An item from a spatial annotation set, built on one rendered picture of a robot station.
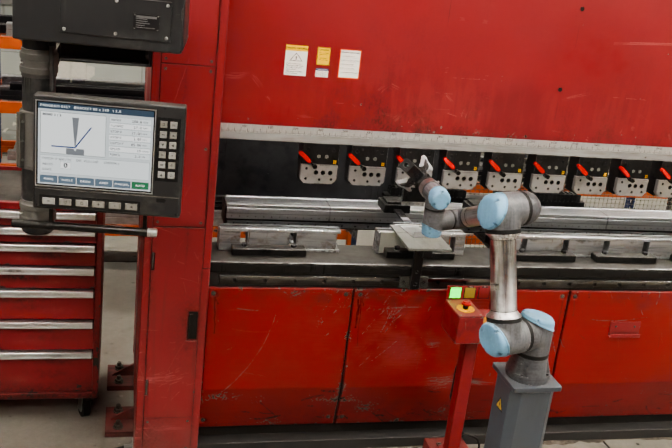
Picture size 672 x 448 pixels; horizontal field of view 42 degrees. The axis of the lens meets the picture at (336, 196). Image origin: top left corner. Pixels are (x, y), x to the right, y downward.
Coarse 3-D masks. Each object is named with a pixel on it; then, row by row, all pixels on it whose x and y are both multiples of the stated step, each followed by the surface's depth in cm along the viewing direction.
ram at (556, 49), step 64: (256, 0) 323; (320, 0) 328; (384, 0) 333; (448, 0) 339; (512, 0) 344; (576, 0) 350; (640, 0) 356; (256, 64) 331; (384, 64) 341; (448, 64) 347; (512, 64) 353; (576, 64) 359; (640, 64) 366; (384, 128) 350; (448, 128) 356; (512, 128) 362; (576, 128) 369; (640, 128) 375
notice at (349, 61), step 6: (342, 54) 336; (348, 54) 337; (354, 54) 338; (360, 54) 338; (342, 60) 337; (348, 60) 338; (354, 60) 338; (360, 60) 339; (342, 66) 338; (348, 66) 339; (354, 66) 339; (342, 72) 339; (348, 72) 339; (354, 72) 340; (348, 78) 340; (354, 78) 341
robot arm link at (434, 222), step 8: (424, 208) 319; (424, 216) 319; (432, 216) 317; (440, 216) 317; (448, 216) 321; (424, 224) 319; (432, 224) 318; (440, 224) 318; (448, 224) 320; (424, 232) 320; (432, 232) 319; (440, 232) 320
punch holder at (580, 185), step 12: (576, 156) 376; (576, 168) 376; (588, 168) 376; (600, 168) 377; (576, 180) 376; (588, 180) 377; (600, 180) 379; (576, 192) 378; (588, 192) 379; (600, 192) 381
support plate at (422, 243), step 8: (408, 240) 351; (416, 240) 352; (424, 240) 353; (432, 240) 354; (440, 240) 355; (408, 248) 343; (416, 248) 343; (424, 248) 344; (432, 248) 345; (440, 248) 346; (448, 248) 347
